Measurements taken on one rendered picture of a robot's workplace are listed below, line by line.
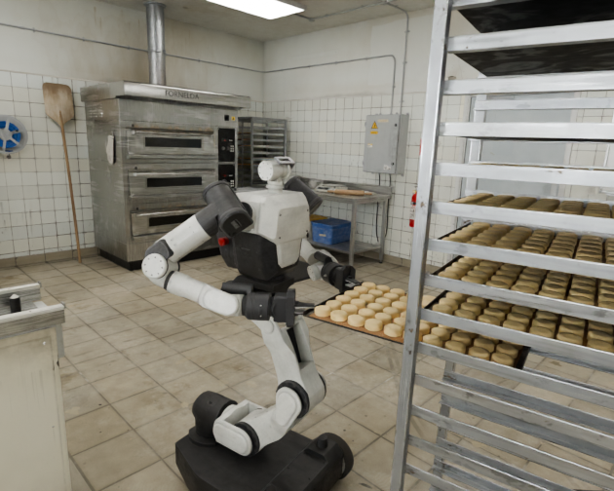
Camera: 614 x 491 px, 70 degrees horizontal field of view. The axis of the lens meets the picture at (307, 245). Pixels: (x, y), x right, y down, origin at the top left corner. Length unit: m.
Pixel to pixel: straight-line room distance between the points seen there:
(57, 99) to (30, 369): 4.49
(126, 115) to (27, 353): 3.71
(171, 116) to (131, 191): 0.96
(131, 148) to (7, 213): 1.61
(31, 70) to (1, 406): 4.60
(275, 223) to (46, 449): 1.11
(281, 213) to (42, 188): 4.65
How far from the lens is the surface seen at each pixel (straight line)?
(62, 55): 6.03
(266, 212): 1.45
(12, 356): 1.69
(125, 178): 5.10
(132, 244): 5.23
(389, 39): 5.92
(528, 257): 1.06
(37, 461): 1.90
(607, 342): 1.17
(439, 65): 1.07
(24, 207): 5.88
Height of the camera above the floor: 1.45
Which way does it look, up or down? 13 degrees down
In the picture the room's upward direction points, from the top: 2 degrees clockwise
